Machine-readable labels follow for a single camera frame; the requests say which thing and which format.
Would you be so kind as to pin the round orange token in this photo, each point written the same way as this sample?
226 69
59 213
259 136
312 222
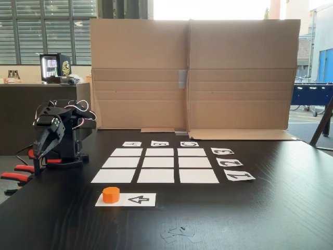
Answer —
111 195

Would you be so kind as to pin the white nine-square paper grid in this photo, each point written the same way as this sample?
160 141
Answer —
158 162

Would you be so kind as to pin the red black bar clamp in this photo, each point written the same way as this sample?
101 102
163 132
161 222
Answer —
54 161

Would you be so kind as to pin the dark counter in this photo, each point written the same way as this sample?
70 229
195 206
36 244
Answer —
18 117

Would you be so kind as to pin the red black spring clamp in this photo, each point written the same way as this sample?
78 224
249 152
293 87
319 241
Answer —
18 177

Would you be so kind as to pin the black mini fridge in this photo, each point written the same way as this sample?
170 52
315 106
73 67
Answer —
56 67

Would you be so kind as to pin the paper sheet letter A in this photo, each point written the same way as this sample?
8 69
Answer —
132 144

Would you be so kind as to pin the grey window blinds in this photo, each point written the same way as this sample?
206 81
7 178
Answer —
31 39

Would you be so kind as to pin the paper sheet letter B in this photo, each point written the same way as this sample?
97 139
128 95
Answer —
159 143

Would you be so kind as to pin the white arrow paper sheet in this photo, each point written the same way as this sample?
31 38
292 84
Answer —
140 200

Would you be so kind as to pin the paper sheet letter C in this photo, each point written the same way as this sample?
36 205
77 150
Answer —
189 144

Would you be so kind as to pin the clear tape scraps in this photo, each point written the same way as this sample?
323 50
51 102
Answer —
179 233

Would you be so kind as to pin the paper sheet number 3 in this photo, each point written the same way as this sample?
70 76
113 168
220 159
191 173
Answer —
222 151

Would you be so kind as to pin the paper sheet number 2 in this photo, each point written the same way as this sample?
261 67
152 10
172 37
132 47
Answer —
229 162

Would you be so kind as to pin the paper sheet number 1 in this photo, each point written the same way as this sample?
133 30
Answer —
239 175

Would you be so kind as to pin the black slanted stand leg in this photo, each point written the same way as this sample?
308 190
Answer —
321 127

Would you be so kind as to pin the grey duct tape strip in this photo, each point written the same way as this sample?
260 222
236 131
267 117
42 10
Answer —
181 132
182 79

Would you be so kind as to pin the brown cardboard box wall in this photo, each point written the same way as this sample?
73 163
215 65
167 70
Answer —
234 91

